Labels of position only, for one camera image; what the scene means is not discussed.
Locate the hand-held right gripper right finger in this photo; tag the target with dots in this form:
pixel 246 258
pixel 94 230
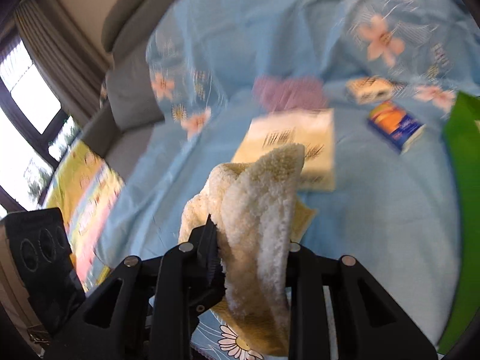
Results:
pixel 300 266

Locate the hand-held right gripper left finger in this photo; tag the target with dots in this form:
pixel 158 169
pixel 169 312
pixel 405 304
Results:
pixel 210 255

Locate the cream fluffy towel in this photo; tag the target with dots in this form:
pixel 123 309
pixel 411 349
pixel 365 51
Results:
pixel 255 213

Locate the cream tissue pack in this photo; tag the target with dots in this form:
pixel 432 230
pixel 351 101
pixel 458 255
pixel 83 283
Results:
pixel 292 127

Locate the blue and orange tissue packet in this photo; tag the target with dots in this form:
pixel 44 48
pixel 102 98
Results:
pixel 390 123

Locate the purple knit cloth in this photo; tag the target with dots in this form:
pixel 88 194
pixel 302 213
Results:
pixel 288 92

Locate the green box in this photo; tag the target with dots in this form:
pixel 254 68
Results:
pixel 465 195

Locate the small white tissue pack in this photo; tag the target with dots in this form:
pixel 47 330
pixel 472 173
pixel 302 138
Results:
pixel 369 90

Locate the yellow printed mat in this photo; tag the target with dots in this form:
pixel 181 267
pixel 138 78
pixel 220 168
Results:
pixel 86 195

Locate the blue floral bed sheet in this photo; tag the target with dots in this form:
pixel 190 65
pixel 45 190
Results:
pixel 375 213

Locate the window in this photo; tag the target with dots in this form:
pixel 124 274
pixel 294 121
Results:
pixel 26 120

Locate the grey sofa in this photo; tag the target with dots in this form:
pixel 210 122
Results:
pixel 127 93

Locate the grey curtain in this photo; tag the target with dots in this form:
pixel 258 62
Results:
pixel 56 45

